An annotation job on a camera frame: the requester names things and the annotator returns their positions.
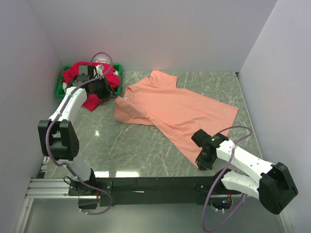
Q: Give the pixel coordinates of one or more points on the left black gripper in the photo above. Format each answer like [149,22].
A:
[108,93]

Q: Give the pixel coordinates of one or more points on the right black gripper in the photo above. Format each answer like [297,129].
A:
[201,164]

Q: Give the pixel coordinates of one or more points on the salmon pink t shirt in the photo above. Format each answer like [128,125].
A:
[177,112]

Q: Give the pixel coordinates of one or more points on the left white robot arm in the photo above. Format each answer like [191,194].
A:
[57,136]

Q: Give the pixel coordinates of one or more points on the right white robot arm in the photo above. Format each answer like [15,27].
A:
[272,184]

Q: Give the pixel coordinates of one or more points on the magenta red t shirt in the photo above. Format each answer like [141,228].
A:
[92,102]

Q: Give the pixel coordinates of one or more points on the green plastic bin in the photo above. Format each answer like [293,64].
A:
[114,77]

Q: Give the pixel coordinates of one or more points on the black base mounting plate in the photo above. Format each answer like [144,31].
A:
[108,192]

